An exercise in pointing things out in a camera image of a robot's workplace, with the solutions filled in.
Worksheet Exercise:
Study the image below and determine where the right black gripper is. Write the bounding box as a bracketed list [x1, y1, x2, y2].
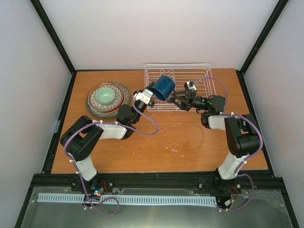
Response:
[169, 89, 209, 112]

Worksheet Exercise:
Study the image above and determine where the dark blue mug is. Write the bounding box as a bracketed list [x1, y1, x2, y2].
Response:
[151, 75, 175, 101]

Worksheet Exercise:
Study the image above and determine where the mint green bowl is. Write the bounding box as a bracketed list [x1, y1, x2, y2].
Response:
[95, 87, 116, 104]

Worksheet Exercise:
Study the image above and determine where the floral patterned bowl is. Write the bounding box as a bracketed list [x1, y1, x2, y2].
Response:
[87, 82, 120, 113]

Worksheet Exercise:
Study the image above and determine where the red and teal plate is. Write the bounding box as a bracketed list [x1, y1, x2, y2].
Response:
[103, 85, 126, 114]

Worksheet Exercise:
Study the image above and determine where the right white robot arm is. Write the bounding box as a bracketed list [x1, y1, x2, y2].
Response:
[169, 89, 263, 181]

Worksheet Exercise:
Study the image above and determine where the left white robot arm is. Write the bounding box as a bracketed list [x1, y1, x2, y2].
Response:
[60, 88, 159, 191]

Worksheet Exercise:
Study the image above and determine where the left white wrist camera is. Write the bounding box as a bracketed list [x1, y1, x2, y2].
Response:
[133, 89, 153, 104]

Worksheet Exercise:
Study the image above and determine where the white wire dish rack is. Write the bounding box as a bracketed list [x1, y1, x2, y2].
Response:
[144, 63, 217, 97]

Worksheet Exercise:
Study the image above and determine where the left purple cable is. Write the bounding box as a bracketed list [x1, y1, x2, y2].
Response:
[64, 102, 160, 216]

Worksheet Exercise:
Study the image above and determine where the purple cable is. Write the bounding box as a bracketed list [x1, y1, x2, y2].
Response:
[192, 76, 264, 212]
[64, 102, 160, 216]

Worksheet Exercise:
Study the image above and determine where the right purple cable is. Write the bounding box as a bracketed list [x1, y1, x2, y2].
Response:
[192, 76, 264, 212]

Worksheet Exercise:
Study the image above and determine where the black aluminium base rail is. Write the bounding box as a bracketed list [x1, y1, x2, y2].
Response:
[30, 172, 284, 193]

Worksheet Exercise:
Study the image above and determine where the black left frame post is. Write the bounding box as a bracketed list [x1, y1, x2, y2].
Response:
[30, 0, 76, 75]

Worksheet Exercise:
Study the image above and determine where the black frame post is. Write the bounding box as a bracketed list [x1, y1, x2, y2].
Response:
[239, 0, 290, 75]
[30, 0, 76, 75]

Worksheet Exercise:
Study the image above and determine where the light blue cable duct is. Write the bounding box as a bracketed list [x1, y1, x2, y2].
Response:
[37, 193, 217, 207]

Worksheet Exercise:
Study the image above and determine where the black right frame post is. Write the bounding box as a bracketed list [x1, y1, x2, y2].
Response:
[239, 0, 290, 75]

